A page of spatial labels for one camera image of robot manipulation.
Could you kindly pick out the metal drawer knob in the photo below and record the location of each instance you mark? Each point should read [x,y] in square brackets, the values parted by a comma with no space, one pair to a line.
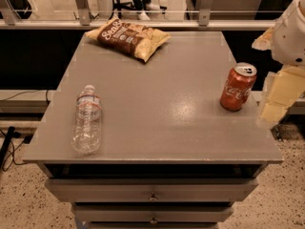
[153,221]
[153,198]

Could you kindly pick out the clear plastic water bottle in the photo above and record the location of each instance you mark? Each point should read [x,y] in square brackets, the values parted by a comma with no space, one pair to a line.
[86,134]

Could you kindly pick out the grey drawer cabinet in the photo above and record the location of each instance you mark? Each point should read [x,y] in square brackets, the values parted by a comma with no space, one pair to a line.
[161,120]

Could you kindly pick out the metal glass railing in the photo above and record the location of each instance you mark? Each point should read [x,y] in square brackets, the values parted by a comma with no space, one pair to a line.
[175,15]

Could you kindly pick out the red coke can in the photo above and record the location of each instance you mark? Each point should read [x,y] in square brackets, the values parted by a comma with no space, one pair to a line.
[238,85]

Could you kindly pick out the grey drawer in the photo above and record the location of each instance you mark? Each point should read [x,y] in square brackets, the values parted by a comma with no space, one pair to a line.
[142,213]
[139,190]

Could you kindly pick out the upper metal drawer knob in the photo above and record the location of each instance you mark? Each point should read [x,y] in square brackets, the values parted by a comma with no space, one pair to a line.
[153,198]

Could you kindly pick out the lower metal drawer knob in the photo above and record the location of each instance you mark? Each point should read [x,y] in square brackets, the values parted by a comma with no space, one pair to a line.
[153,221]

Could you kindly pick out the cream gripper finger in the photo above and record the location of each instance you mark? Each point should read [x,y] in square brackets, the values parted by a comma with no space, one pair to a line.
[264,41]
[281,90]

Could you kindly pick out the upper grey drawer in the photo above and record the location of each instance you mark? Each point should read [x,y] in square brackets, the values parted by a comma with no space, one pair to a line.
[139,190]

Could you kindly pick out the brown chip bag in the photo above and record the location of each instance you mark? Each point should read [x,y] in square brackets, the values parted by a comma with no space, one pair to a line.
[134,39]

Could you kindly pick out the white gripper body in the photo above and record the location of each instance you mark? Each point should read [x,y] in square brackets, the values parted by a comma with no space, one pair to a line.
[290,37]

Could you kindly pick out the lower grey drawer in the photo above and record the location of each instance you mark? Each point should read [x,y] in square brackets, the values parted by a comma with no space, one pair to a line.
[142,213]

